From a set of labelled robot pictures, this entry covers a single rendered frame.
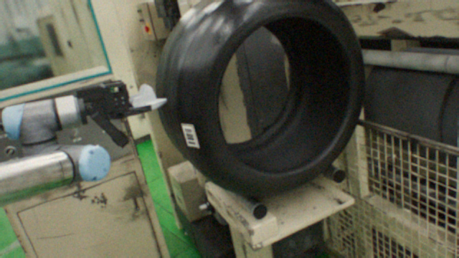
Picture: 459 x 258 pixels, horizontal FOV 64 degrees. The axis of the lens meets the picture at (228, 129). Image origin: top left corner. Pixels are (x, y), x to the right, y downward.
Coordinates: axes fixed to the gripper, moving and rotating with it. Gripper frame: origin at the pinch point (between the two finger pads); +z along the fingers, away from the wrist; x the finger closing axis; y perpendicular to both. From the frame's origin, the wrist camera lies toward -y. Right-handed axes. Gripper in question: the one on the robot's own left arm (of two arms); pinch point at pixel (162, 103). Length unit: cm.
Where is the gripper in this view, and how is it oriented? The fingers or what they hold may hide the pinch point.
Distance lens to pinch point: 96.4
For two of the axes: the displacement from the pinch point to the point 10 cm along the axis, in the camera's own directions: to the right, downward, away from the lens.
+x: -4.2, -2.5, 8.7
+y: -0.9, -9.4, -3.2
